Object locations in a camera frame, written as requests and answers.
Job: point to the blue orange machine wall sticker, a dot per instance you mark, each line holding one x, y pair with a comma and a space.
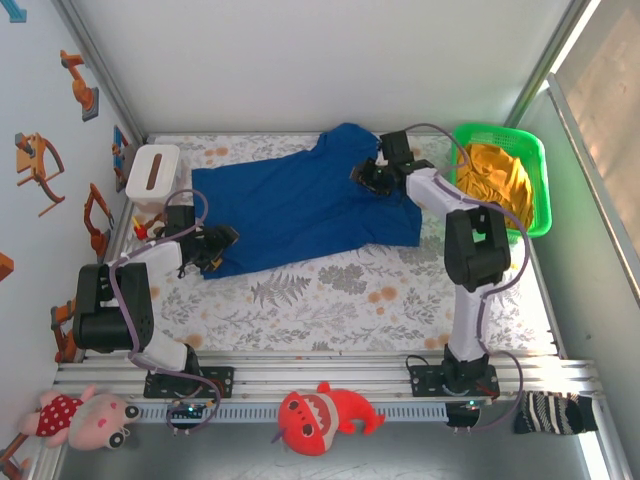
120, 150

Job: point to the yellow cloth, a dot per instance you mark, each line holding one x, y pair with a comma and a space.
505, 175

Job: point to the red shark plush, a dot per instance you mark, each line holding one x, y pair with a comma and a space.
310, 420

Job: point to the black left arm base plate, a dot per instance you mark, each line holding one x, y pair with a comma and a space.
225, 382

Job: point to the brown white plush dog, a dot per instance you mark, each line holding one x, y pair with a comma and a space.
157, 222

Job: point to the green plastic basket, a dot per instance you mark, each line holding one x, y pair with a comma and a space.
500, 134

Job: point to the floral tablecloth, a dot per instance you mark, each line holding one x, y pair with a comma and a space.
300, 330

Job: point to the small circuit board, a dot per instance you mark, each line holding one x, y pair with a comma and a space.
187, 411
470, 404

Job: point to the blue t-shirt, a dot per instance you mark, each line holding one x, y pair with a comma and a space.
300, 210

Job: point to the pink pig plush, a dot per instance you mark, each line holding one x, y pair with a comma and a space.
95, 417

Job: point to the red yellow fries toy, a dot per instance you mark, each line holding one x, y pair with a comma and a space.
142, 230

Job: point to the black white striped sock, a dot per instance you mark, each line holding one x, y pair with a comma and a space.
555, 412

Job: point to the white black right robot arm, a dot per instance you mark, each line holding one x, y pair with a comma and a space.
462, 325

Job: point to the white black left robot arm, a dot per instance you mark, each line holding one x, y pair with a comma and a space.
160, 258

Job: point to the orange block wall sticker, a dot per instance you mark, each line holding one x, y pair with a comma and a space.
5, 267

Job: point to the aluminium frame post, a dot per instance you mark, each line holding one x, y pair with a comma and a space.
550, 60
102, 70

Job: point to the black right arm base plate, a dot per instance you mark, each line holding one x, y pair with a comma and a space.
424, 385

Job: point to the aluminium rail frame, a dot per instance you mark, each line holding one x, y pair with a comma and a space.
320, 375

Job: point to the white tissue box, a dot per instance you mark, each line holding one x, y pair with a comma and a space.
170, 170

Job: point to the glass window pane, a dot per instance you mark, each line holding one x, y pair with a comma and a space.
610, 125

